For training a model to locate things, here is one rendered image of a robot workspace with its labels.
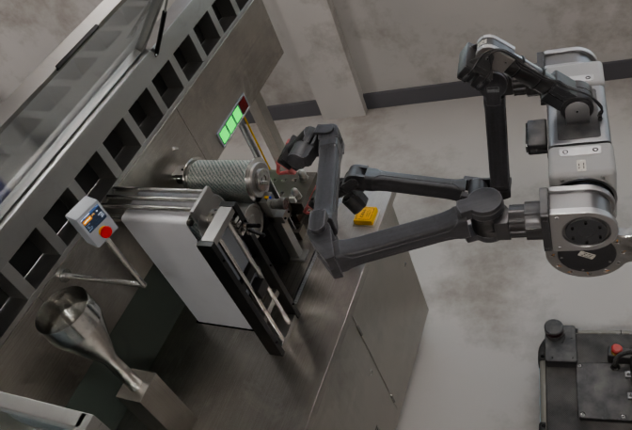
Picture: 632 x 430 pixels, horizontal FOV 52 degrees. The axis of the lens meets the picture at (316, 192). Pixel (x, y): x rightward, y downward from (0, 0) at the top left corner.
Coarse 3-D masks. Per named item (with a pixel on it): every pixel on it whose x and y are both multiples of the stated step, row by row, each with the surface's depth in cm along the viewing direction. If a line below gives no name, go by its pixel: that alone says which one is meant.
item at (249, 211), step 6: (240, 204) 210; (246, 204) 209; (252, 204) 209; (246, 210) 206; (252, 210) 210; (258, 210) 213; (246, 216) 207; (252, 216) 209; (258, 216) 213; (252, 222) 210; (258, 222) 213; (252, 228) 209; (258, 228) 213
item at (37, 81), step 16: (112, 0) 150; (160, 0) 193; (96, 16) 146; (80, 32) 142; (160, 32) 207; (64, 48) 138; (80, 48) 143; (144, 48) 212; (48, 64) 135; (64, 64) 137; (128, 64) 208; (32, 80) 131; (48, 80) 135; (16, 96) 128; (32, 96) 131; (0, 112) 125; (16, 112) 128; (0, 128) 124; (64, 144) 186; (48, 160) 181; (32, 176) 177
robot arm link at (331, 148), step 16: (336, 128) 180; (320, 144) 177; (336, 144) 176; (320, 160) 173; (336, 160) 172; (320, 176) 169; (336, 176) 168; (320, 192) 164; (336, 192) 164; (320, 208) 160; (336, 208) 161; (320, 224) 151; (336, 224) 158
